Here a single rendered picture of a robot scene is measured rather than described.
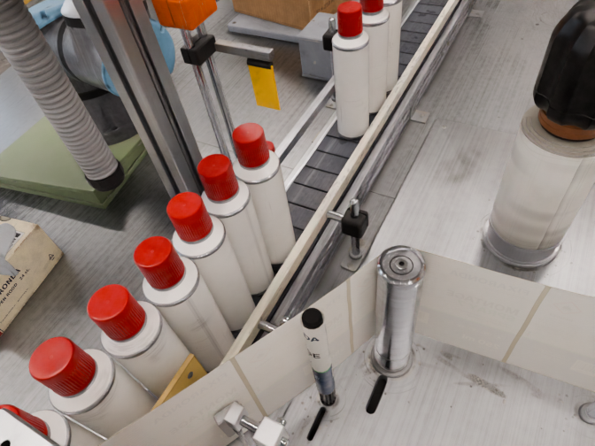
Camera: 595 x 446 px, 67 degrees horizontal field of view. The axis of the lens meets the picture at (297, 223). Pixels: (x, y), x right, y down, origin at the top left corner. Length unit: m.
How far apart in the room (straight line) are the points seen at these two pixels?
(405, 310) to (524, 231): 0.22
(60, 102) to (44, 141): 0.59
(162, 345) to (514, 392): 0.35
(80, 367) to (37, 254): 0.42
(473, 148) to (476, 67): 0.30
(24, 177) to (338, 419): 0.68
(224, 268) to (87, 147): 0.17
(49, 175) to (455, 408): 0.73
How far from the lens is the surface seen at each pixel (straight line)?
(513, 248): 0.59
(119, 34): 0.50
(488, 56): 1.05
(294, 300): 0.57
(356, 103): 0.71
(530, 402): 0.54
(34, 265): 0.78
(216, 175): 0.43
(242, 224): 0.47
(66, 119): 0.42
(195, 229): 0.41
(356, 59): 0.67
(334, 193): 0.62
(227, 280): 0.47
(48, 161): 0.94
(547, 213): 0.54
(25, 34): 0.40
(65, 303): 0.75
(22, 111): 1.19
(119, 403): 0.42
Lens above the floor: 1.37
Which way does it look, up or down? 50 degrees down
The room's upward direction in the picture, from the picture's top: 11 degrees counter-clockwise
